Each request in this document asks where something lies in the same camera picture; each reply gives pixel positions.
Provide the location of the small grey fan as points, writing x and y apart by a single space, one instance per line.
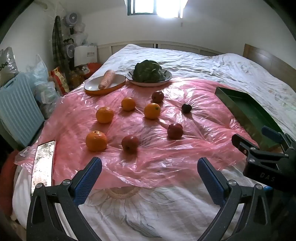
69 50
70 19

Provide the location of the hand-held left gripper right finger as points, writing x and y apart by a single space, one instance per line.
210 180

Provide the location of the carrot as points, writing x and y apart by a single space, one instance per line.
106 80

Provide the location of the small orange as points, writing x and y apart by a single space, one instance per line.
128 104

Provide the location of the light blue ribbed case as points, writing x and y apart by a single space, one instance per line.
19 111

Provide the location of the red cloth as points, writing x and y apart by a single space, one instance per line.
7 183

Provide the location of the white printed sack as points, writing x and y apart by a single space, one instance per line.
8 66

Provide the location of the white plate with dark rim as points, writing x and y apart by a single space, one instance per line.
166 76

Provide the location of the pink plastic sheet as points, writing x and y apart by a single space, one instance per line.
150 160

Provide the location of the green leafy vegetable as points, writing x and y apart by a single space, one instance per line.
149 70

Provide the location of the red apple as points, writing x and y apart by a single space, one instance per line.
157 96
130 143
175 131

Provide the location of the dark purple plum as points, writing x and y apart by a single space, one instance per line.
186 108

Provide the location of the smooth orange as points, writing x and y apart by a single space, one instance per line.
152 111

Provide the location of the red bag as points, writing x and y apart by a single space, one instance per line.
92 67

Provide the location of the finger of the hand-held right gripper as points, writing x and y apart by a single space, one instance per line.
242 143
271 134

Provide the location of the white panelled bed frame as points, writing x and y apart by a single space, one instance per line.
111 48

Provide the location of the wooden headboard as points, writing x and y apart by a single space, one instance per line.
266 58

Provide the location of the white printed cardboard box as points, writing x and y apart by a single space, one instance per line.
85 55

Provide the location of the green metal tray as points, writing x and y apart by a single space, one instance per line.
249 111

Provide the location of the floral white bedsheet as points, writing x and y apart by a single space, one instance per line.
138 208

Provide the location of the silver phone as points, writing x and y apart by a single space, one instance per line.
44 162

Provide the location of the window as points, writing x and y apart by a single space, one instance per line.
156 7

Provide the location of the hanging plaid cloth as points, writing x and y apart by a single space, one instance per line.
57 41

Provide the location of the translucent plastic bag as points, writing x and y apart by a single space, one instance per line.
42 88

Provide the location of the red and yellow packet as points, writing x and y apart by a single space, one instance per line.
59 80

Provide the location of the large bumpy orange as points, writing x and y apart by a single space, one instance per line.
96 144

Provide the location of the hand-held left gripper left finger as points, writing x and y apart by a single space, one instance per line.
89 180

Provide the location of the orange-rimmed oval dish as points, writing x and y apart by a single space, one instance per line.
92 87

